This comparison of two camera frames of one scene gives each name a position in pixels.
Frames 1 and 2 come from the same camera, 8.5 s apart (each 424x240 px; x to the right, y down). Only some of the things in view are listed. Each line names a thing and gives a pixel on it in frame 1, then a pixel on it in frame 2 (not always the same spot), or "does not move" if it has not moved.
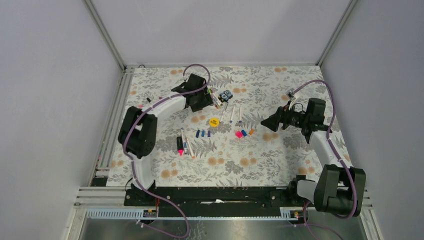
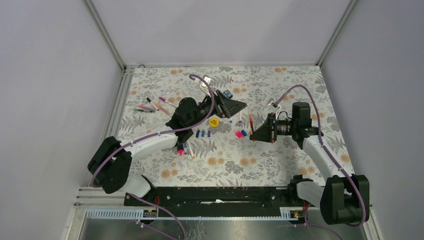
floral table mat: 225,145 does not move
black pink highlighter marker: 180,145 does not move
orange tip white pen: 191,149 does not move
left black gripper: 206,101 to 225,107
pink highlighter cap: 238,134 does not move
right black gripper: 281,116 to 265,133
